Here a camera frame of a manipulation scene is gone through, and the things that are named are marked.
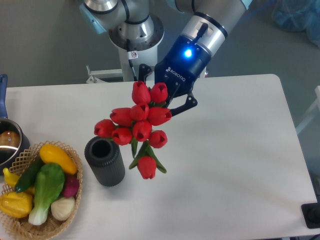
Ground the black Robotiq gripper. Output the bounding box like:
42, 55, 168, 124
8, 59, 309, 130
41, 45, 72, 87
138, 35, 211, 117

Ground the red tulip bouquet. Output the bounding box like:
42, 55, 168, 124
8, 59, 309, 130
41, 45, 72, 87
94, 80, 172, 180

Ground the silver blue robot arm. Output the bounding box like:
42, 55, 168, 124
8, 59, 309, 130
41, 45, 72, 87
79, 0, 251, 115

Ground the dark grey ribbed vase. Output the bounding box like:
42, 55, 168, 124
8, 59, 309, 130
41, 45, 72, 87
84, 136, 125, 187

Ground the magenta radish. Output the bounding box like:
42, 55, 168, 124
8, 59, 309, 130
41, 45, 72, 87
62, 175, 80, 198

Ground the blue plastic bag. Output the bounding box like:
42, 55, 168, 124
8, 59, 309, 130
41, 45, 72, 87
271, 0, 320, 47

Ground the green bok choy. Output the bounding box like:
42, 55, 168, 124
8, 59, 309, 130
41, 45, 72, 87
28, 163, 65, 226

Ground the woven wicker basket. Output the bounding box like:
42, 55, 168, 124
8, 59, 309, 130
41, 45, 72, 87
0, 141, 83, 240

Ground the white garlic bulb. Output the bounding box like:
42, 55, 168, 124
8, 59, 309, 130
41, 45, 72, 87
50, 197, 75, 221

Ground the green cucumber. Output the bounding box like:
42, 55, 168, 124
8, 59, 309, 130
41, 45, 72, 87
14, 156, 45, 193

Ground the small yellow crookneck squash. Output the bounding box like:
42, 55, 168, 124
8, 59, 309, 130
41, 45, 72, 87
2, 167, 35, 196

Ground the black device at table edge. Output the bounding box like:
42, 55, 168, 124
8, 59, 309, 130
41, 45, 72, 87
301, 202, 320, 229

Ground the yellow pumpkin gourd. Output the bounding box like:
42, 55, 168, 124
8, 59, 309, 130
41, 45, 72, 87
0, 191, 33, 219

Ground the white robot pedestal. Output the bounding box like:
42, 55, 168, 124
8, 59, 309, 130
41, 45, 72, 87
85, 14, 166, 84

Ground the white metal frame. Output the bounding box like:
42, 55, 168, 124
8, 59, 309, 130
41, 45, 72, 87
295, 85, 320, 135

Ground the blue handled saucepan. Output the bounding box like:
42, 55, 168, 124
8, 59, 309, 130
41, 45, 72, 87
0, 74, 30, 175

